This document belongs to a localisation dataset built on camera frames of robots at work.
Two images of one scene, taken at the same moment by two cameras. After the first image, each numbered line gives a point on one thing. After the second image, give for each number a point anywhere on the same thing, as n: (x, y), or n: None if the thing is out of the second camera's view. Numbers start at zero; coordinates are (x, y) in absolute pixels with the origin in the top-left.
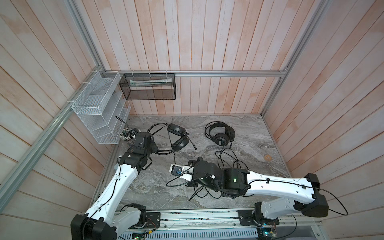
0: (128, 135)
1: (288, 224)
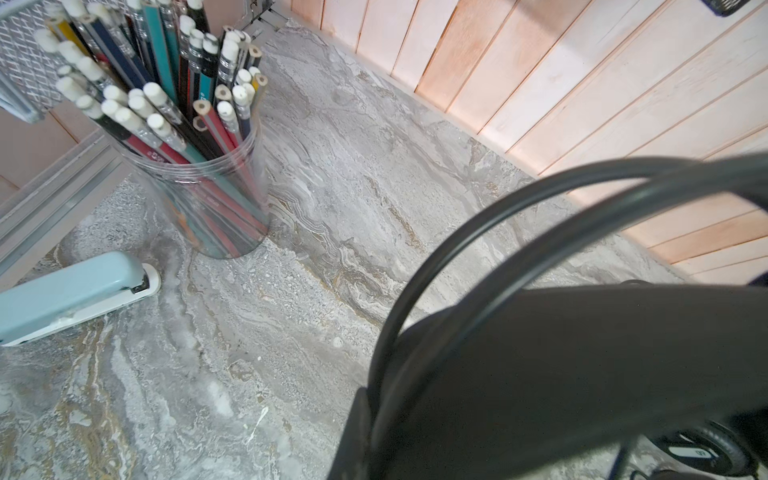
0: (181, 95)
1: None
